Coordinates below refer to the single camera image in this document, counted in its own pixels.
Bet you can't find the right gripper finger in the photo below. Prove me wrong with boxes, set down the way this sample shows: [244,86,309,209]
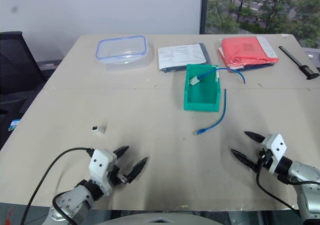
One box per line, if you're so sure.
[244,131,266,144]
[230,148,260,172]

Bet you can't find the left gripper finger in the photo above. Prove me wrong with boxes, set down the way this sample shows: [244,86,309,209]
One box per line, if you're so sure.
[124,156,149,184]
[112,145,130,159]

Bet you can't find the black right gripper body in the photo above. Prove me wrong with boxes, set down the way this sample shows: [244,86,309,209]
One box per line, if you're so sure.
[252,147,274,174]

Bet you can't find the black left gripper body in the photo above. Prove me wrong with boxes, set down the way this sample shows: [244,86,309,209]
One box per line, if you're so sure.
[107,162,130,187]

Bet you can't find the small white connector block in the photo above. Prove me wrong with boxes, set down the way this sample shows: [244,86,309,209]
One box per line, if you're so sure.
[91,124,106,135]

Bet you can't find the green plastic bin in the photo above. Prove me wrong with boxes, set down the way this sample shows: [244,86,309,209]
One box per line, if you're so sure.
[183,63,223,112]

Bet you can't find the red bagged package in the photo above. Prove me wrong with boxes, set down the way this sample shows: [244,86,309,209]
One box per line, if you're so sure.
[217,35,280,72]

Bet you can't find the black caliper-like tool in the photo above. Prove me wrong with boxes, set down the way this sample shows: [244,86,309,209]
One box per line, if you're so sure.
[278,45,320,81]

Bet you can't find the clear blue-rimmed plastic container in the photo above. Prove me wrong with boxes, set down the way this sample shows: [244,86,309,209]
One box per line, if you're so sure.
[95,35,151,72]

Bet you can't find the bagged printed paper sheet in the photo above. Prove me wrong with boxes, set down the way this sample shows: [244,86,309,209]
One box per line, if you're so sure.
[157,43,213,74]

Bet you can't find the small blue-white card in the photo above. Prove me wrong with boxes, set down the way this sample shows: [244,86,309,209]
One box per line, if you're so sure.
[7,119,21,132]

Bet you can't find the black mesh office chair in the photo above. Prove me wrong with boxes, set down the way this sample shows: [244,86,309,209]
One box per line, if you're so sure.
[0,30,48,148]

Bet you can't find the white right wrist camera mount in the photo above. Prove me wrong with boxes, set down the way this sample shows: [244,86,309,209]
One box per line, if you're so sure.
[260,133,289,174]

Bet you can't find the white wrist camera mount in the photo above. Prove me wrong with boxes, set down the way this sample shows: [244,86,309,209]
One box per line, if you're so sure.
[88,149,118,196]
[260,133,289,174]

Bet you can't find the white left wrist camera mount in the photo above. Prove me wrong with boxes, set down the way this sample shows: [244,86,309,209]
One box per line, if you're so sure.
[88,149,118,196]

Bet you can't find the blue Ethernet cable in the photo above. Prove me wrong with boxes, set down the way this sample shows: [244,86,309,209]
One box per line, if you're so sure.
[197,67,247,85]
[192,88,227,136]

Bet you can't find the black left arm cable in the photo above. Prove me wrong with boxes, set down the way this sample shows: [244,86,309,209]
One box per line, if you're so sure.
[20,147,95,225]

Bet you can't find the dark window frame post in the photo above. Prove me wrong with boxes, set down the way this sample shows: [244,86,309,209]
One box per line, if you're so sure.
[199,0,210,35]

